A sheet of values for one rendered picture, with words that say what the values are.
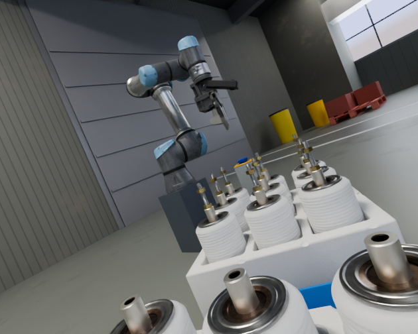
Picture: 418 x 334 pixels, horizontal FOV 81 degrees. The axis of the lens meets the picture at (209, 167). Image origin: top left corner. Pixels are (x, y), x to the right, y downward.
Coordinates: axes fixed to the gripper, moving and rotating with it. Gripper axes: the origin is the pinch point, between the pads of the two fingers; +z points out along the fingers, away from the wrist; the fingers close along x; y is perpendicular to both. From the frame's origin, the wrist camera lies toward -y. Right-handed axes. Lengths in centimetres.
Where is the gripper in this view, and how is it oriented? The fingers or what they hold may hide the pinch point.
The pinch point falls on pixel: (227, 125)
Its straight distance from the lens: 93.2
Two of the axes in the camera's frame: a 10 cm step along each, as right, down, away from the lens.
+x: -2.6, 1.5, -9.5
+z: 3.9, 9.2, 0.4
